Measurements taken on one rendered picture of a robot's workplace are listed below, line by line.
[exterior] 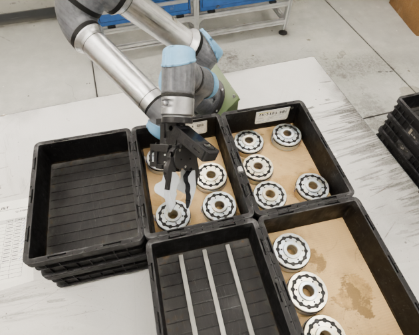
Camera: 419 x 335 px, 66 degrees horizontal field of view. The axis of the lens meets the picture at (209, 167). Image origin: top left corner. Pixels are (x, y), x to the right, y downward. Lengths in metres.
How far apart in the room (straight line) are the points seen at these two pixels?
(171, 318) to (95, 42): 0.74
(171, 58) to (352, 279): 0.74
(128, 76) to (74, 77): 2.03
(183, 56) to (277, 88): 0.91
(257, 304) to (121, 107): 1.00
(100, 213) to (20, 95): 1.98
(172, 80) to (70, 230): 0.56
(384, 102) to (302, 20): 1.20
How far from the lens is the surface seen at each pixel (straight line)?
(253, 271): 0.94
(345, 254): 1.02
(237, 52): 3.00
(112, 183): 1.09
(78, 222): 1.05
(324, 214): 1.00
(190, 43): 1.13
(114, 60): 0.92
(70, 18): 0.99
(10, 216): 1.32
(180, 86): 0.71
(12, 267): 1.22
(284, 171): 1.10
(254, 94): 1.53
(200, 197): 1.02
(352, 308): 0.98
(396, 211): 1.33
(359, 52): 3.27
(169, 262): 0.94
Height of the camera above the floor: 1.71
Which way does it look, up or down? 55 degrees down
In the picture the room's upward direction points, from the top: 1 degrees clockwise
